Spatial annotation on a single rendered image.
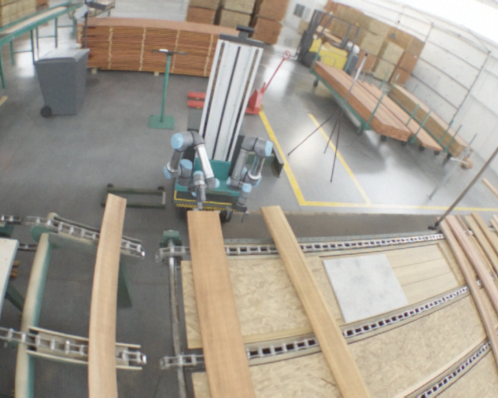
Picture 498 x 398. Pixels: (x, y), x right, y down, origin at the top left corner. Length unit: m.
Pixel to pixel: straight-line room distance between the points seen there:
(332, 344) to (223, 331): 0.60
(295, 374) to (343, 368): 0.27
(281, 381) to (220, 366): 0.32
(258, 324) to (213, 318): 0.25
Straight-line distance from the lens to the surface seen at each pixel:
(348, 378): 1.57
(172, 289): 1.54
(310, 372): 1.51
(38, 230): 1.63
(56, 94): 4.53
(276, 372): 1.44
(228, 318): 1.40
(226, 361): 1.34
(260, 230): 2.91
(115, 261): 1.47
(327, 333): 1.57
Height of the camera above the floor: 2.17
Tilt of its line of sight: 43 degrees down
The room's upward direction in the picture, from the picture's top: 20 degrees clockwise
